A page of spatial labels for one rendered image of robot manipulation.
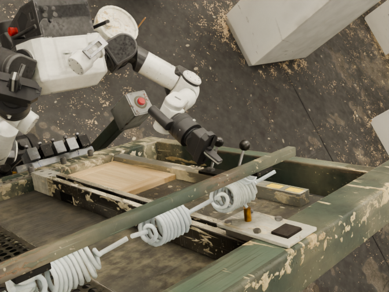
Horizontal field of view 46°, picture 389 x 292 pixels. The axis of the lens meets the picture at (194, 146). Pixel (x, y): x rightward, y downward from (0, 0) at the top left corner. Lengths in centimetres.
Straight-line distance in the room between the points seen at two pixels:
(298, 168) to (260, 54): 269
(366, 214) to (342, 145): 370
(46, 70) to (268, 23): 286
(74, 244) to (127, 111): 156
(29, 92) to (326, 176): 96
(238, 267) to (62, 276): 31
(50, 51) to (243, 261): 100
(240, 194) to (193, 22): 338
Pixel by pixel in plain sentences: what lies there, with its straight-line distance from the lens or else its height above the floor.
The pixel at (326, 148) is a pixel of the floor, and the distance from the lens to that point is 461.
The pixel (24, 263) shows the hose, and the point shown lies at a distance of 64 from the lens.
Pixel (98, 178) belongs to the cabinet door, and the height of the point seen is 103.
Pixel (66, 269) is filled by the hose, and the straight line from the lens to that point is 74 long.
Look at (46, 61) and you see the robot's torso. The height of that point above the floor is 135.
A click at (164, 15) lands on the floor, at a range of 409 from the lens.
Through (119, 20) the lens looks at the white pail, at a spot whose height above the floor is 35.
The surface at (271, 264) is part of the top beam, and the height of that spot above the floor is 196.
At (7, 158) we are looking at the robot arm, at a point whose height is 117.
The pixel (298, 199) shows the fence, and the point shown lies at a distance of 137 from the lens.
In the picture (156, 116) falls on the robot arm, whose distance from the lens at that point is 149.
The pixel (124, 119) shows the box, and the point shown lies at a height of 84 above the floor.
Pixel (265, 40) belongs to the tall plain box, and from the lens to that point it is 419.
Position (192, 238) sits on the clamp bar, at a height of 167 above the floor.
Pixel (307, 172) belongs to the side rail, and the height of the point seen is 159.
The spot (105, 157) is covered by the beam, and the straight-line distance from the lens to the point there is 201.
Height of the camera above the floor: 259
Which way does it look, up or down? 48 degrees down
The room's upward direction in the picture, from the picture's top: 53 degrees clockwise
